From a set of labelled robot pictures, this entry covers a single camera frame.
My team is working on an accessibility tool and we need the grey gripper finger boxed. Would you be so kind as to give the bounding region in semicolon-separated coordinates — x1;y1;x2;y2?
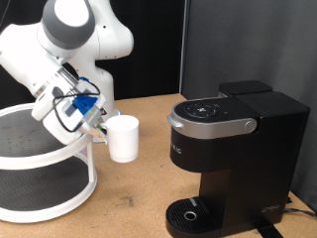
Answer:
78;121;107;140

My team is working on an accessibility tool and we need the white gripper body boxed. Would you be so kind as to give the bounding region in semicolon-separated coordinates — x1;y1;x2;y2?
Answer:
31;78;107;147

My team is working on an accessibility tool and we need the white mug with green-taped handle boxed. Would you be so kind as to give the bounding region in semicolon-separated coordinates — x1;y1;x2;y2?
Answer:
98;114;140;164

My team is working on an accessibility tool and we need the black Keurig coffee machine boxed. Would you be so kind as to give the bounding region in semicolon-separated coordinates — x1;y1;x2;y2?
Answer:
164;79;311;238

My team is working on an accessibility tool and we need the white two-tier turntable shelf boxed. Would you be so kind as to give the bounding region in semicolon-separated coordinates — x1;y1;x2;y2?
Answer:
0;102;98;224

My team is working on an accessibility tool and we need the black curtain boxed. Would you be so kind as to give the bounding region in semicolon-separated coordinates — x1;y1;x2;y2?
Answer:
0;0;186;110

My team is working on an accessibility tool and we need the grey partition panel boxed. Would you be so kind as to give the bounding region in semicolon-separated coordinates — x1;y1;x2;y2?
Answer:
179;0;317;212

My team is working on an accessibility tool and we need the black tape strip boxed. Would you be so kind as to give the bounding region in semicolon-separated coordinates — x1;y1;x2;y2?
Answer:
253;216;285;238

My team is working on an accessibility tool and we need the braided machine power cable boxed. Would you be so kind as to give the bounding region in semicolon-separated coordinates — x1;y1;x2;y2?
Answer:
283;197;317;218

